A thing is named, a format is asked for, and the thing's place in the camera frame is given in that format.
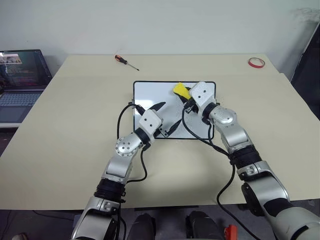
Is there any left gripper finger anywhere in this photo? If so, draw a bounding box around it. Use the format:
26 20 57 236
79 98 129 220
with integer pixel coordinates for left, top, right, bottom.
164 119 183 138
149 101 167 113

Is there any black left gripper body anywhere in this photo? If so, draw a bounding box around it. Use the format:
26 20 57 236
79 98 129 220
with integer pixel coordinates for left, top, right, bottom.
152 116 169 140

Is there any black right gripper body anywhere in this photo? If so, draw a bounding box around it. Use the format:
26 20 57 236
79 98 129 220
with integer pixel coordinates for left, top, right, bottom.
183 96 201 115

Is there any yellow cloth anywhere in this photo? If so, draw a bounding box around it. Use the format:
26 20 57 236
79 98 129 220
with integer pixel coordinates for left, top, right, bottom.
172 82 192 100

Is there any black framed whiteboard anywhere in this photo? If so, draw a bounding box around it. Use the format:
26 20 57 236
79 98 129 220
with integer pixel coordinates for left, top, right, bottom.
128 80 221 141

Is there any red tape roll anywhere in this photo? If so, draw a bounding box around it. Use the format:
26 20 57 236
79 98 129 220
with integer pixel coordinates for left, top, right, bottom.
247 56 266 69

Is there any dark rounded shape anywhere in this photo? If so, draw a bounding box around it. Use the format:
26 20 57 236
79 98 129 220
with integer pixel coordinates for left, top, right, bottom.
184 210 224 240
126 213 157 240

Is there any small red object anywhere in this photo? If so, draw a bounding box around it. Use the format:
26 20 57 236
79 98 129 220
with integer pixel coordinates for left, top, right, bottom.
223 224 238 240

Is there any black panel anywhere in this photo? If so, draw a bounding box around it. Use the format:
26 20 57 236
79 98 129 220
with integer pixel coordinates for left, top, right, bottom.
289 21 320 115

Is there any open laptop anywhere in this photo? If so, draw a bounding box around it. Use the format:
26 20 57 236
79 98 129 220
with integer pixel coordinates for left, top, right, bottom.
0 49 53 129

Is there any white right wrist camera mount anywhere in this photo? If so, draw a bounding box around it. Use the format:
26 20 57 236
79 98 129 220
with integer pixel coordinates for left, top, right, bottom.
190 81 217 114

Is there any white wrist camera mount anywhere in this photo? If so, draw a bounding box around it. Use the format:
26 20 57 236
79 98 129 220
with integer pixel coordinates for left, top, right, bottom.
190 81 217 114
138 109 163 141

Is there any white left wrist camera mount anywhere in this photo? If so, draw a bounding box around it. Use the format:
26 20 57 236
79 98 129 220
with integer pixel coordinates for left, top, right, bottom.
138 109 163 141

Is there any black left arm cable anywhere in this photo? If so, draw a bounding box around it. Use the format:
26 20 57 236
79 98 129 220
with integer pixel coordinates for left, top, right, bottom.
116 103 149 183

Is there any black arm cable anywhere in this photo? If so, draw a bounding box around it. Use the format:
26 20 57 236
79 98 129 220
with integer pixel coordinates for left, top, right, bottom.
180 104 262 240
116 103 149 183

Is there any orange black handled screwdriver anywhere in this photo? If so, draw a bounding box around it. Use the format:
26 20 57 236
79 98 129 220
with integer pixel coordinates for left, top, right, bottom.
114 54 140 73

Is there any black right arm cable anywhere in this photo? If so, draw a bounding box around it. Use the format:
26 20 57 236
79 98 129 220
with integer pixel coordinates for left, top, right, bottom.
180 104 262 240

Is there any thin black floor cable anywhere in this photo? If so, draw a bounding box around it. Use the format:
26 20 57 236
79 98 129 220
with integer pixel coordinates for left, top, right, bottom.
31 209 77 222

